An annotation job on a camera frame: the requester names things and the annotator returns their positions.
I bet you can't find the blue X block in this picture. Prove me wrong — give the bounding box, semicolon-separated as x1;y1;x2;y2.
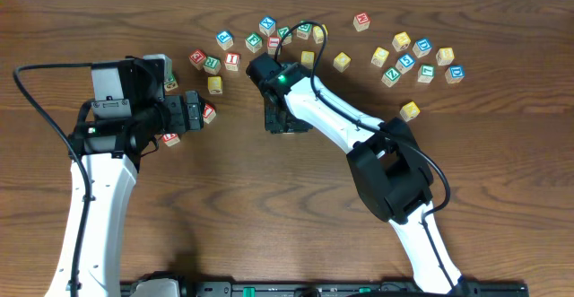
259;16;276;37

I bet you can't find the green R block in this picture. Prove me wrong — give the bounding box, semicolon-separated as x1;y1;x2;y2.
203;56;222;75

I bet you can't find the green J block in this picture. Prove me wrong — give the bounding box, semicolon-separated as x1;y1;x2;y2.
164;74;178;92

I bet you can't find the yellow G block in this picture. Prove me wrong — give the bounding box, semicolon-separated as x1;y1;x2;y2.
207;76;223;94

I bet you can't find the blue D block upper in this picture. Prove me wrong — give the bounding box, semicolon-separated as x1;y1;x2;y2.
413;38;432;58

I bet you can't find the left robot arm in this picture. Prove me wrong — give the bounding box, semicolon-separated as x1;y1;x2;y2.
47;54;205;296

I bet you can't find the green L block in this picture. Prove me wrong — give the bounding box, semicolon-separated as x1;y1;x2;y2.
417;65;435;83

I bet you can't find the green F block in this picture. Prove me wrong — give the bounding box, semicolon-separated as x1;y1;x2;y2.
245;32;263;53

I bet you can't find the blue d block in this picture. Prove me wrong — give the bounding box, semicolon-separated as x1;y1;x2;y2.
445;66;465;83
413;38;432;58

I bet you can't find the green N block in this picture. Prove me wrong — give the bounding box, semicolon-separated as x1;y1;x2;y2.
277;26;292;46

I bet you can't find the green B block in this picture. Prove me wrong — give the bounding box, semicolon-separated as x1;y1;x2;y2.
296;21;313;39

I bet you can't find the red H block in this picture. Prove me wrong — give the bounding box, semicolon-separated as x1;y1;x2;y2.
267;36;281;55

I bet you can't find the red Y block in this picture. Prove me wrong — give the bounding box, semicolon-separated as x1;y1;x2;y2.
203;104;216;124

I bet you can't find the yellow 8 block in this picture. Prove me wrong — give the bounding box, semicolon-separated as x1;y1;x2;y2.
436;48;455;66

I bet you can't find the blue P block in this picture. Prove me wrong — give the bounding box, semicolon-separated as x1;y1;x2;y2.
216;31;234;50

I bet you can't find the red I block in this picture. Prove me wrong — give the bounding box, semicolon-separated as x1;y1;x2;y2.
224;52;240;71

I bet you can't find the yellow block left of cluster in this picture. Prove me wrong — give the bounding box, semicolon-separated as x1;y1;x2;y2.
370;47;389;67

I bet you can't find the yellow block top right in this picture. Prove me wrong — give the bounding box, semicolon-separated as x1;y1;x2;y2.
392;31;411;52

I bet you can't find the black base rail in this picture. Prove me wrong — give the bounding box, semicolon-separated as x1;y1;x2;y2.
120;279;528;297

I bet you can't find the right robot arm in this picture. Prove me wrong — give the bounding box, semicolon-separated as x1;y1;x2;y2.
246;54;463;294

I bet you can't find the red U block lower left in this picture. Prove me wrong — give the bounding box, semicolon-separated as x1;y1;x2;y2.
161;134;180;147

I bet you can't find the yellow K block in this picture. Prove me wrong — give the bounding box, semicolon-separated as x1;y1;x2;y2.
399;101;421;122

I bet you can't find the yellow block top centre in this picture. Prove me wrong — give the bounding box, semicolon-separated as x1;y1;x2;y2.
312;24;328;44

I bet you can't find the blue D block right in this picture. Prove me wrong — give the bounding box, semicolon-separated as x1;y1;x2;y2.
445;66;465;83

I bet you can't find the yellow block right of centre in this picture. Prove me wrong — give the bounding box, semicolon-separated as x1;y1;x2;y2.
333;52;352;73

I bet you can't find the red M block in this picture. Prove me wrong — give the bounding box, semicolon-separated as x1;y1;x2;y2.
353;13;371;31

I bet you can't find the green Z block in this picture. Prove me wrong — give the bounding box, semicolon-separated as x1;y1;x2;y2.
381;67;401;87

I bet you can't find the blue 5 block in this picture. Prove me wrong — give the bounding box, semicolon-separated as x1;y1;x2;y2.
396;54;416;74

